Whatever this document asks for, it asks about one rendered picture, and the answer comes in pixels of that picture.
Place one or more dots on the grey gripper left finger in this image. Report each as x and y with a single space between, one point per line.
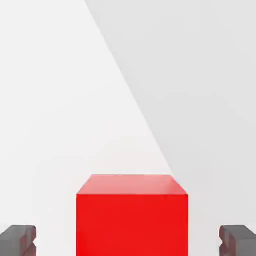
16 241

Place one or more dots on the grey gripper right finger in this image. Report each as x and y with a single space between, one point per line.
240 241

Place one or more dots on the small red cube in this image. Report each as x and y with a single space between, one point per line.
132 224

